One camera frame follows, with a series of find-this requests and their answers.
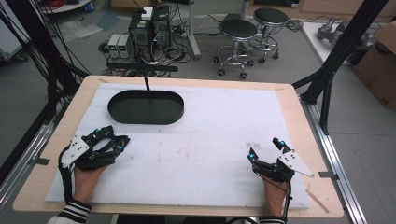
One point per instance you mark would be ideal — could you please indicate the striped sleeve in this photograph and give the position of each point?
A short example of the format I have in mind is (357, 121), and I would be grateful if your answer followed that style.
(73, 213)
(272, 220)

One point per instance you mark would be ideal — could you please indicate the grey power supply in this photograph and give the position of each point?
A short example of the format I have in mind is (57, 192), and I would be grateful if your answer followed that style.
(113, 45)
(125, 45)

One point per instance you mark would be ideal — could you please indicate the person's left hand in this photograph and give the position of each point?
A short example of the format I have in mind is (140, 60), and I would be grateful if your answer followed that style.
(85, 183)

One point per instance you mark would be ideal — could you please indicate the striped left sleeve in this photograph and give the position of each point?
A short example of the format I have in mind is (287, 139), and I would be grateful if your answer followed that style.
(73, 213)

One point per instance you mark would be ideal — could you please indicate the black computer tower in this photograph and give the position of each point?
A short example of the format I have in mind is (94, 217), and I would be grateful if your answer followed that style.
(140, 34)
(161, 26)

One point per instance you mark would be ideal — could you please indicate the person's right hand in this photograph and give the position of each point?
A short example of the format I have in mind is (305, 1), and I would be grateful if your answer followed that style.
(275, 196)

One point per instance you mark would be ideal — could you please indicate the grey equipment case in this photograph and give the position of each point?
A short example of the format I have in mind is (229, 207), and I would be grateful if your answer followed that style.
(11, 34)

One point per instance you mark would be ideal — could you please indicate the small black round stool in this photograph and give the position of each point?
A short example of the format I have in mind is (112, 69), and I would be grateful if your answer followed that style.
(271, 15)

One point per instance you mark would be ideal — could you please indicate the white round table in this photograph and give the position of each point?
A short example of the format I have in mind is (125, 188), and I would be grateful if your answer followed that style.
(67, 5)

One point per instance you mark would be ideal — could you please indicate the wooden stick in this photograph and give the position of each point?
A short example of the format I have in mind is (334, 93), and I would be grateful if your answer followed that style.
(317, 201)

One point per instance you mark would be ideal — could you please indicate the aluminium rail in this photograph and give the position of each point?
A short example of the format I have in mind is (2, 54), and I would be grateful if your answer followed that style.
(334, 155)
(28, 155)

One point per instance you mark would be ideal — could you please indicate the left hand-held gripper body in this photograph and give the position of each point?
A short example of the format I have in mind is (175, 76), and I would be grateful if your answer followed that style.
(74, 151)

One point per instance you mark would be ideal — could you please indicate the black tape piece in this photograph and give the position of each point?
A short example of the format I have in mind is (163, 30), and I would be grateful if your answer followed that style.
(328, 175)
(42, 161)

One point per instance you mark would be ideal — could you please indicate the white box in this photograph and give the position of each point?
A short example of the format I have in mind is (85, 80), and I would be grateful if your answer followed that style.
(147, 13)

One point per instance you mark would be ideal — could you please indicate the striped right sleeve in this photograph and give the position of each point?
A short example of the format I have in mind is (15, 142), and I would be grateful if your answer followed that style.
(272, 220)

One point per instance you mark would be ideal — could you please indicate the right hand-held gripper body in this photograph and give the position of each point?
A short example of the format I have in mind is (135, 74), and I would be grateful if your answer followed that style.
(292, 161)

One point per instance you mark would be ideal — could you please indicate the white foam mat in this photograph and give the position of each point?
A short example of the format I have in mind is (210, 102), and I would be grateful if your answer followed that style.
(199, 130)

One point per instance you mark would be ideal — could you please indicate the black T-shaped stand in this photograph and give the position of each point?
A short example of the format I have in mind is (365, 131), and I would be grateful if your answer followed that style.
(141, 67)

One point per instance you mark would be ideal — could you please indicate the large black round stool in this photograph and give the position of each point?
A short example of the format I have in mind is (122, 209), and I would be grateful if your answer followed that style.
(238, 29)

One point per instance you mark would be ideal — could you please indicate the black frame strut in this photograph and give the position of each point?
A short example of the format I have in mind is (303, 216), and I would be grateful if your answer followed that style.
(345, 43)

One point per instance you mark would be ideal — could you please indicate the grey desk leg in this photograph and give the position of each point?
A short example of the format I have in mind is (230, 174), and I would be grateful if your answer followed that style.
(193, 34)

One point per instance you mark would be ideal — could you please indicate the brown cardboard box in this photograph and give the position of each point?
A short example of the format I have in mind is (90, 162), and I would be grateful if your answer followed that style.
(378, 68)

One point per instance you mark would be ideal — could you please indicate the black oval tray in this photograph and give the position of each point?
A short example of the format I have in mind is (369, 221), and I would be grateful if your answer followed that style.
(144, 109)

